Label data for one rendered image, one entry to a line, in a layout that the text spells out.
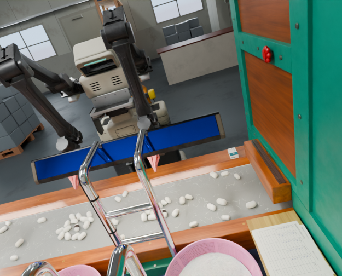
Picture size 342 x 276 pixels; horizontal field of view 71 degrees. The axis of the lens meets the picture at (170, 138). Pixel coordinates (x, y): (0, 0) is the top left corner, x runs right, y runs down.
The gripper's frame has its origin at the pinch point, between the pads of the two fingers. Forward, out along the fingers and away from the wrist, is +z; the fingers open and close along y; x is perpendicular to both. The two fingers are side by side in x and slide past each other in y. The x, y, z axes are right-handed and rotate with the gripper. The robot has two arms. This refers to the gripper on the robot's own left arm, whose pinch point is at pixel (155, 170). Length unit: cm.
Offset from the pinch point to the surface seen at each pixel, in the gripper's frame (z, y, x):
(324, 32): 0, 44, -60
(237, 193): 15.8, 29.9, 1.4
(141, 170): 10.2, 4.5, -38.8
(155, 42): -604, -41, 554
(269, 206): 22.8, 38.6, -4.9
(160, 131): -2.9, 9.5, -29.8
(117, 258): 28, 4, -59
